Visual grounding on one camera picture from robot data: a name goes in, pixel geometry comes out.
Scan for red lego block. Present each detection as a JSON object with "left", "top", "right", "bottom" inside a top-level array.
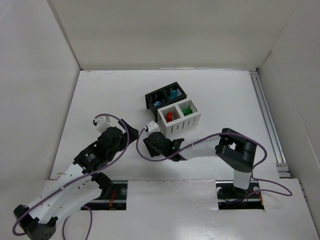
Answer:
[{"left": 166, "top": 112, "right": 175, "bottom": 123}]

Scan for purple round flower lego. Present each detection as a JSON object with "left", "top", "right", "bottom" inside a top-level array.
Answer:
[{"left": 153, "top": 100, "right": 163, "bottom": 107}]

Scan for green rounded lego block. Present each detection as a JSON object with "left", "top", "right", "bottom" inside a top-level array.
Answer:
[{"left": 181, "top": 107, "right": 193, "bottom": 116}]

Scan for teal lego brick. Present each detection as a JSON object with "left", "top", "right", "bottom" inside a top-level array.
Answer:
[{"left": 169, "top": 89, "right": 178, "bottom": 100}]

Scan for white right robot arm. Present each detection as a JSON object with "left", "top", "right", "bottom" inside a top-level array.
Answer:
[{"left": 143, "top": 128, "right": 257, "bottom": 190}]

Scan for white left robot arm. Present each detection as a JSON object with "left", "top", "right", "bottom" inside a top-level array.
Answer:
[{"left": 12, "top": 114, "right": 139, "bottom": 240}]

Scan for white two-slot container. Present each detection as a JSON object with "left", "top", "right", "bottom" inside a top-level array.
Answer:
[{"left": 157, "top": 99, "right": 201, "bottom": 138}]

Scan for black two-slot container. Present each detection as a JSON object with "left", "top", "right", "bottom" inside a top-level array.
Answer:
[{"left": 145, "top": 82, "right": 187, "bottom": 123}]

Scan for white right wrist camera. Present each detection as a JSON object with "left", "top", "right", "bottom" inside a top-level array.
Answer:
[{"left": 145, "top": 120, "right": 160, "bottom": 134}]

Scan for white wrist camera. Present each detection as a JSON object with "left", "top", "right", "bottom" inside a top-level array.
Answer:
[
  {"left": 93, "top": 115, "right": 113, "bottom": 134},
  {"left": 145, "top": 120, "right": 160, "bottom": 134}
]

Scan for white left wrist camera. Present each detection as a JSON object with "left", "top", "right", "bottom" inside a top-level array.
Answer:
[{"left": 93, "top": 115, "right": 113, "bottom": 134}]

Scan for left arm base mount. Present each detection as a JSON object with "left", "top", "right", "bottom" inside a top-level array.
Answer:
[{"left": 85, "top": 180, "right": 128, "bottom": 211}]

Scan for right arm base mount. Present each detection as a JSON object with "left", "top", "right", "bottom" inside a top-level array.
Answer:
[{"left": 215, "top": 181, "right": 265, "bottom": 210}]

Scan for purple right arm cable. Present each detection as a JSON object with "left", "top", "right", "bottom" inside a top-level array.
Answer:
[{"left": 136, "top": 127, "right": 293, "bottom": 198}]

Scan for aluminium rail right edge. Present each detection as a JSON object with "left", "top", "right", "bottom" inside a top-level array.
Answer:
[{"left": 249, "top": 70, "right": 292, "bottom": 179}]

